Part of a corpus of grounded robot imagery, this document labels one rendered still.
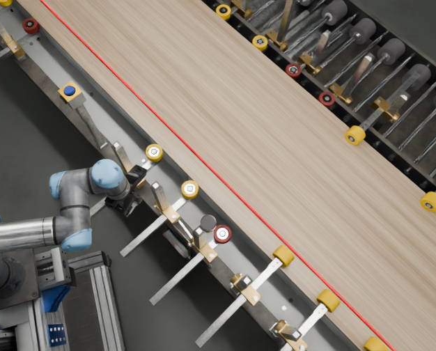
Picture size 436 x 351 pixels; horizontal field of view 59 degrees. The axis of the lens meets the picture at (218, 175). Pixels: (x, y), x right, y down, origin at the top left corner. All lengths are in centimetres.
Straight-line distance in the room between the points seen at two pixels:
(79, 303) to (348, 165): 167
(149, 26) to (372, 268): 163
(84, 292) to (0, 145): 130
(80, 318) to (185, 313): 63
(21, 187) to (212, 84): 161
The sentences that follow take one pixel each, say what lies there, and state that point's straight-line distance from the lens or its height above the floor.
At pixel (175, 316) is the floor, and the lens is 258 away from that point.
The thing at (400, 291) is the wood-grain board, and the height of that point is 90.
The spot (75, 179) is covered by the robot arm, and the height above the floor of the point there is 159.
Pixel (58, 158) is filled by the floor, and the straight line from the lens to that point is 297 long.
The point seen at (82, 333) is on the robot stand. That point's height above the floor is 21.
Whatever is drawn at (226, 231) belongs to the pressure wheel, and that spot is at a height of 90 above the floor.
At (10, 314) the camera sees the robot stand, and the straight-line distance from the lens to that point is 179.
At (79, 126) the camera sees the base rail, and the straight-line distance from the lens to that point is 220.
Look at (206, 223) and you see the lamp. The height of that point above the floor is 115.
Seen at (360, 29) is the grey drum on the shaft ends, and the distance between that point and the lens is 243.
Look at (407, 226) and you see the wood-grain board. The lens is 194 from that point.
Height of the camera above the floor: 257
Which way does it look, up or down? 70 degrees down
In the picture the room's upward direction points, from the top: 6 degrees clockwise
